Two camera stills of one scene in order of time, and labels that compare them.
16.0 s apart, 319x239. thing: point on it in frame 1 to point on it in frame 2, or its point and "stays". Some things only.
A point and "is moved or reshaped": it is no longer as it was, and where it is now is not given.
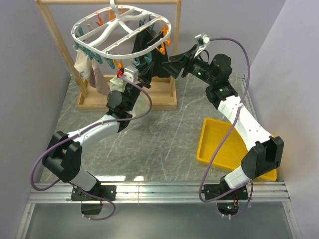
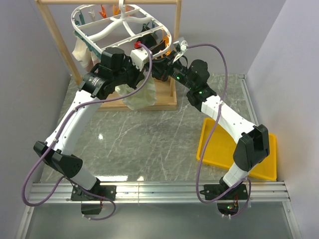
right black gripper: [174, 67] to [162, 68]
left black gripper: [145, 75] to [139, 75]
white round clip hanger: [116, 31] is moved or reshaped
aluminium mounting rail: [42, 192] stays
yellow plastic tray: [233, 151] stays
